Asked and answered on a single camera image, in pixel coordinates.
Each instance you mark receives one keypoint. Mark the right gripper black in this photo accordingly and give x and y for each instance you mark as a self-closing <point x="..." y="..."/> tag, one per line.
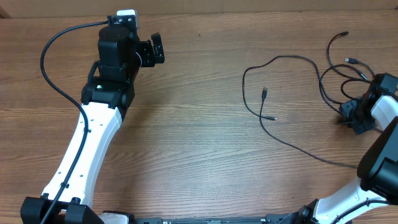
<point x="346" y="109"/>

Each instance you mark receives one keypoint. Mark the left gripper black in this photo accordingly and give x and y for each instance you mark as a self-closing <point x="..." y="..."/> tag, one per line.
<point x="150" y="59"/>

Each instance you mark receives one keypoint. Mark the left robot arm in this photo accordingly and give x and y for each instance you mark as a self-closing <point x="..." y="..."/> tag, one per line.
<point x="108" y="93"/>

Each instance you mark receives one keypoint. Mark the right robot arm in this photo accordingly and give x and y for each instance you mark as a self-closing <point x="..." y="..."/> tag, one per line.
<point x="376" y="182"/>

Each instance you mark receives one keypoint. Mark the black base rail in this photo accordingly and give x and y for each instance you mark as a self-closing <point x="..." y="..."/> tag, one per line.
<point x="214" y="220"/>

